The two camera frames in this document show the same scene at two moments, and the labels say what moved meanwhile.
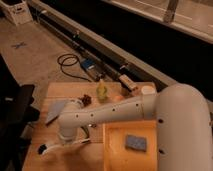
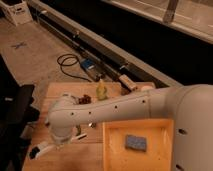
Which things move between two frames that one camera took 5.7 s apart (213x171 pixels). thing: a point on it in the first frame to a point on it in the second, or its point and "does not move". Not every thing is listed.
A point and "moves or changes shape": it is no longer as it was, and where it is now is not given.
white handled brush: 42,149 moves or changes shape
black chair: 17,112 does not move
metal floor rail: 97,47 does not move
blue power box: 88,63 does not move
